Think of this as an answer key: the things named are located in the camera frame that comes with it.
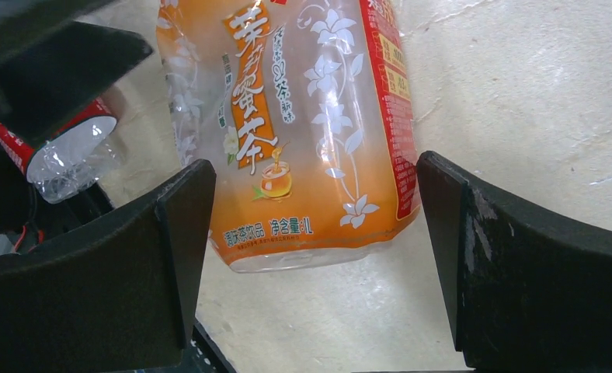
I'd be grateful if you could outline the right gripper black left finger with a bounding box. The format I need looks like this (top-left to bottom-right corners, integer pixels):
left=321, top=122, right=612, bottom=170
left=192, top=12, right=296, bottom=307
left=0, top=160, right=216, bottom=372

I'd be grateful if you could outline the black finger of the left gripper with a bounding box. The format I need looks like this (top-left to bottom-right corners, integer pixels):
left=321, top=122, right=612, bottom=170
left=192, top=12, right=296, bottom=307
left=0, top=22, right=153, bottom=146

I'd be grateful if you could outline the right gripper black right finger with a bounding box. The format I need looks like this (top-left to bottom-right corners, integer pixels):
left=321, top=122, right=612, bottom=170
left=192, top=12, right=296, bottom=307
left=416, top=151, right=612, bottom=372

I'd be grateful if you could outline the small bottle red white label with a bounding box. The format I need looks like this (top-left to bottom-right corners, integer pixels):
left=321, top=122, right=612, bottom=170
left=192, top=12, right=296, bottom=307
left=0, top=96, right=123, bottom=204

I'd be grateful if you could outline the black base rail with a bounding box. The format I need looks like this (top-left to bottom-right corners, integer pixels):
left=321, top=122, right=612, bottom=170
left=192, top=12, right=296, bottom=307
left=134, top=319, right=237, bottom=373

